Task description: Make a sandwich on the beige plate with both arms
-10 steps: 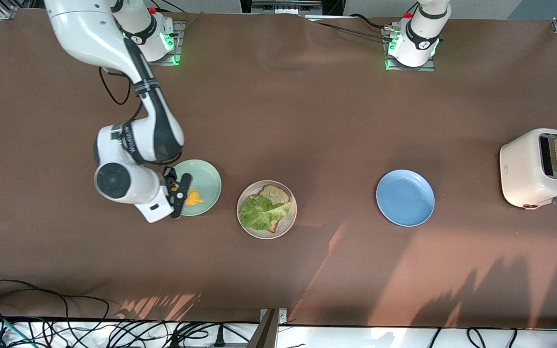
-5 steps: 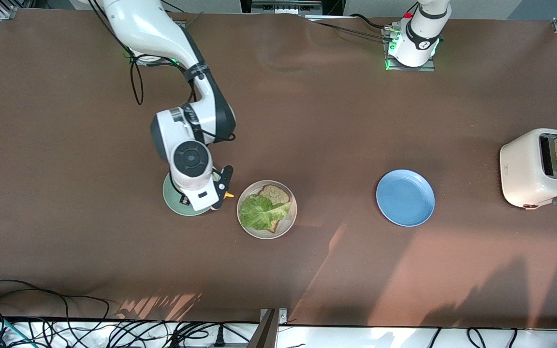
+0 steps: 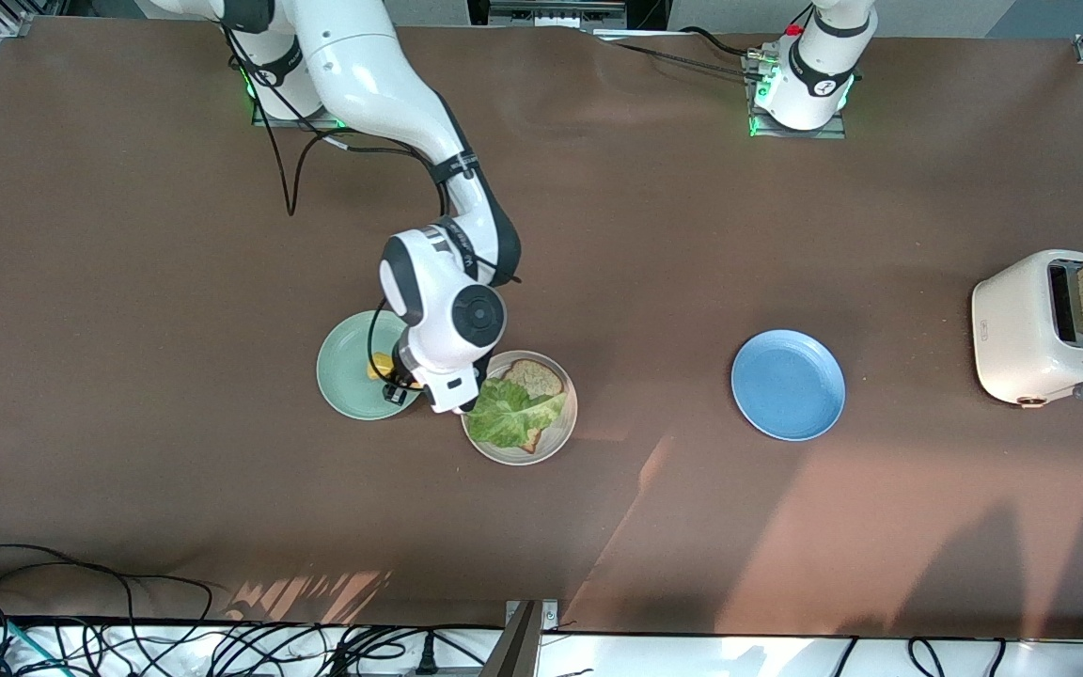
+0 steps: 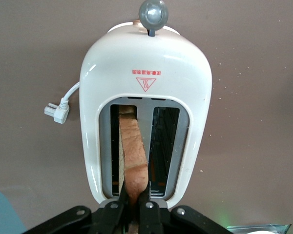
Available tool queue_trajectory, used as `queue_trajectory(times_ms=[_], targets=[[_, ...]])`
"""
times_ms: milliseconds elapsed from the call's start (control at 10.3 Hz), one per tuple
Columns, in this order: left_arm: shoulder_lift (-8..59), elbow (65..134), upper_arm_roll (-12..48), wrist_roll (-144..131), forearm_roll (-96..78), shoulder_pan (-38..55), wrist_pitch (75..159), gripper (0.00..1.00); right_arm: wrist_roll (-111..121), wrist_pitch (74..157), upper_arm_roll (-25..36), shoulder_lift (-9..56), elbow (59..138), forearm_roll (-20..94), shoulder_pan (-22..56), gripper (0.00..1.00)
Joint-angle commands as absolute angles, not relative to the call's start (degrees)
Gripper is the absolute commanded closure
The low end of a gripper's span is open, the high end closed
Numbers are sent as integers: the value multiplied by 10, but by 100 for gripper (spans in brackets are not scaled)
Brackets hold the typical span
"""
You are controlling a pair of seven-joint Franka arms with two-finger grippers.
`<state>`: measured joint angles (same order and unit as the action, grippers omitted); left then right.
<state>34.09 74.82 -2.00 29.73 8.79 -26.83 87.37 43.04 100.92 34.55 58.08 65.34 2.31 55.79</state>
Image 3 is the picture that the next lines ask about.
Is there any green lettuce leaf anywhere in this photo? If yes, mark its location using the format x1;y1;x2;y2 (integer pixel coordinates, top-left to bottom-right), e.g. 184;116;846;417
464;376;569;450

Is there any green plate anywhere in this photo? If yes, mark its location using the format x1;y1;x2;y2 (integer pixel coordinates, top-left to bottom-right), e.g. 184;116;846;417
316;309;425;421

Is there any beige plate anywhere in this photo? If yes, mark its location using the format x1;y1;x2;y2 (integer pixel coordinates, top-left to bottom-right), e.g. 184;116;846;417
460;351;579;466

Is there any blue plate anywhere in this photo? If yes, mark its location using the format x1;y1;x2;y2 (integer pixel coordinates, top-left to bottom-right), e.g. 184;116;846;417
730;329;847;442

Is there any white toaster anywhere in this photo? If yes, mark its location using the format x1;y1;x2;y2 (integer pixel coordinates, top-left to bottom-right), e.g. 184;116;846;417
971;249;1083;408

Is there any black electronics box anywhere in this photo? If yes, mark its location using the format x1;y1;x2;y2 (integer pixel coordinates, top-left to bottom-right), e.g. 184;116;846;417
466;0;672;32

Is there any metal corner bracket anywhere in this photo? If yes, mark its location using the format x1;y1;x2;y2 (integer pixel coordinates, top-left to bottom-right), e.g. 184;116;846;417
504;599;559;633

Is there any grey aluminium post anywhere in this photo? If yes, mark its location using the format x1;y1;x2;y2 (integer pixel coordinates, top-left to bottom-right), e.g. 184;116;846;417
480;602;541;677

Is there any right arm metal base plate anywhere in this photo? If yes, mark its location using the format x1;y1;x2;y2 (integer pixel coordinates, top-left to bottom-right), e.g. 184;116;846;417
252;94;345;129

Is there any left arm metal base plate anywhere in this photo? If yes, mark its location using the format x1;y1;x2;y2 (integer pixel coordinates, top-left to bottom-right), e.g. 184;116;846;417
744;52;848;140

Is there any black base cable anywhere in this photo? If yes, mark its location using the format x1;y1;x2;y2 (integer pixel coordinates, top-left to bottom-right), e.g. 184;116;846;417
598;26;768;81

